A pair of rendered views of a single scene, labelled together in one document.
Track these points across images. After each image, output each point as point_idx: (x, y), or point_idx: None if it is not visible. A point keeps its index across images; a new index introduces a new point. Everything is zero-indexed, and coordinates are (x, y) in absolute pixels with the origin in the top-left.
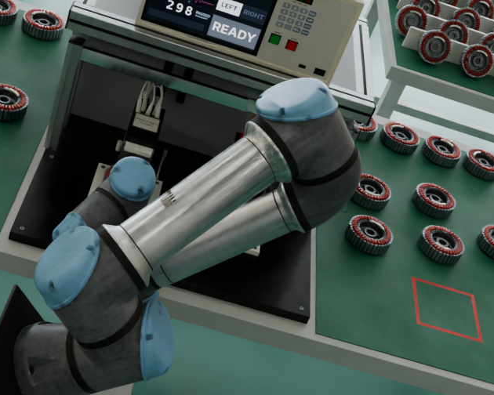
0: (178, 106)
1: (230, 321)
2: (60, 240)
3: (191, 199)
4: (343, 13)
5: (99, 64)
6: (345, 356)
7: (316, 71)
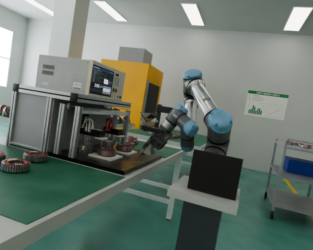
0: None
1: (159, 164)
2: (213, 116)
3: (210, 97)
4: (122, 77)
5: (85, 113)
6: (169, 160)
7: (119, 97)
